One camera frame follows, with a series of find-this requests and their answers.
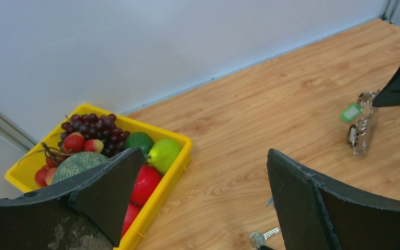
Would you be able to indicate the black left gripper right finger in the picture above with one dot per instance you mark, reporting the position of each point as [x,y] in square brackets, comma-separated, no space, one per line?
[316,211]

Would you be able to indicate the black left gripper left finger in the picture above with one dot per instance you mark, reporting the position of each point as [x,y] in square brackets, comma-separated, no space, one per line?
[85,211]

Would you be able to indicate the silver key with blue tag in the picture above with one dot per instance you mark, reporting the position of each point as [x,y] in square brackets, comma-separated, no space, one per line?
[258,239]

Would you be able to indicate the silver keyring bunch with keys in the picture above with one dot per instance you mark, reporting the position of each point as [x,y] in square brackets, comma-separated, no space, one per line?
[363,120]

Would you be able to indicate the red apple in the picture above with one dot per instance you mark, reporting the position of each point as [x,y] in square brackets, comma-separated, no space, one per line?
[131,214]
[147,180]

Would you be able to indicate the green netted melon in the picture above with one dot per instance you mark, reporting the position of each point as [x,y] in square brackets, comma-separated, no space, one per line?
[76,164]

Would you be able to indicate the red-yellow peach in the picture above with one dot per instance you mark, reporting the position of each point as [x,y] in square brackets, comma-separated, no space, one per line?
[93,145]

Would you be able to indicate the yellow plastic fruit tray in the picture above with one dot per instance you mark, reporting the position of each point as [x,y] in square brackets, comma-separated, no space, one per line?
[21,175]

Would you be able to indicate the dark purple grape bunch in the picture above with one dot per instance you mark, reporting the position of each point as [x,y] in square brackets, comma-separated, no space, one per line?
[93,126]

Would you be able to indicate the dark green lime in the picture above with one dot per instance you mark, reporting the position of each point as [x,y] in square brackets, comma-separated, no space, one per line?
[141,140]

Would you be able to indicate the yellow-green pear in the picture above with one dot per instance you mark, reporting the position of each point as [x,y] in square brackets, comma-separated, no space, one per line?
[162,155]

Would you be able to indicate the right aluminium frame post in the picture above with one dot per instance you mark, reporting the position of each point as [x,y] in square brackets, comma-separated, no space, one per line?
[389,9]

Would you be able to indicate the aluminium frame post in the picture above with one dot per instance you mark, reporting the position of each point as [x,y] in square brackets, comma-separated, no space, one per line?
[389,9]
[15,135]

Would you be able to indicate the left aluminium frame post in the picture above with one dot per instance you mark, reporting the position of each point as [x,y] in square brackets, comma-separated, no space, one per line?
[15,135]

